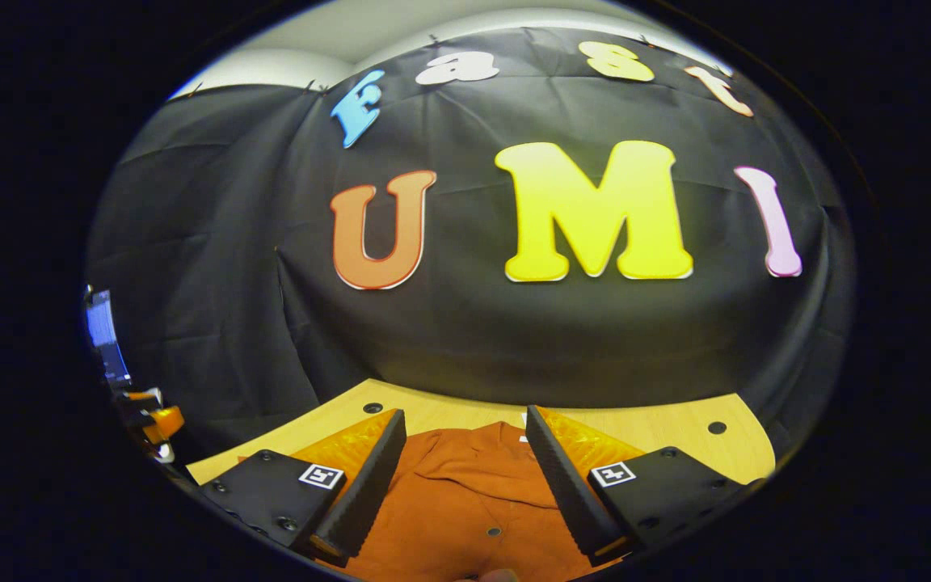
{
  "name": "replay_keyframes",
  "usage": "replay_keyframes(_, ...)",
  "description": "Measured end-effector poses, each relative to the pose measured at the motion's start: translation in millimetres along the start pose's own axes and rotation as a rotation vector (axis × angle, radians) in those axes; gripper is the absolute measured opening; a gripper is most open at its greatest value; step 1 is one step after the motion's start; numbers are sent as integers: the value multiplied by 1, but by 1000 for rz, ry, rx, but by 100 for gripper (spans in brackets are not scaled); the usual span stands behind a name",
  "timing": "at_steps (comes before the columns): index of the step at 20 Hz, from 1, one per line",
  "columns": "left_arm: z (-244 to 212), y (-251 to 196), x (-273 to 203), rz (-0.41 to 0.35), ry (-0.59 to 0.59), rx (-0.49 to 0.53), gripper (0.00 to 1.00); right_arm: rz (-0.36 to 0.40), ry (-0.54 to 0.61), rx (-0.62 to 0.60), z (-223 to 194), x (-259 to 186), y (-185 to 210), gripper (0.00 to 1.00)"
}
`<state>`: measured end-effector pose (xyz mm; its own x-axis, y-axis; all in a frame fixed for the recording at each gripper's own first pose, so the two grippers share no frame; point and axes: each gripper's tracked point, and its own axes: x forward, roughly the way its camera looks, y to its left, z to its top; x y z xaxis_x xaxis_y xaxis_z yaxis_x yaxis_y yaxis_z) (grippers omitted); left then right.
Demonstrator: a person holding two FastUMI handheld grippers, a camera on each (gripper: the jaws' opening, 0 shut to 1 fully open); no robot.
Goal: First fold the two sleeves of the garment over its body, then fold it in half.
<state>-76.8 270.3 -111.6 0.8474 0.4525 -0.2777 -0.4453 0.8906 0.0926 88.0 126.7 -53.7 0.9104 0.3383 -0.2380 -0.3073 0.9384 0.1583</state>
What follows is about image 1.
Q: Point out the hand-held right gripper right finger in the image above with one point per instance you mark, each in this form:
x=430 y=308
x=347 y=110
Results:
x=570 y=493

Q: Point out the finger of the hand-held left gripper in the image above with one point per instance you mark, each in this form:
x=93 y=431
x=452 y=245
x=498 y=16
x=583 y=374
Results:
x=162 y=422

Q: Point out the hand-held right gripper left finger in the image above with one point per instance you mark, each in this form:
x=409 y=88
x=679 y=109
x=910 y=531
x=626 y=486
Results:
x=364 y=493

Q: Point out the orange button jacket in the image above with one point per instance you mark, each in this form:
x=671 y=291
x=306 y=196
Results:
x=465 y=501

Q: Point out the black table grommet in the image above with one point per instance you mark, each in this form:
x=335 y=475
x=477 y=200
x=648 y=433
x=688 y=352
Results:
x=372 y=407
x=717 y=427

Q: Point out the black backdrop cloth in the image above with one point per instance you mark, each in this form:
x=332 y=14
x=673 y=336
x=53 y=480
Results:
x=473 y=339

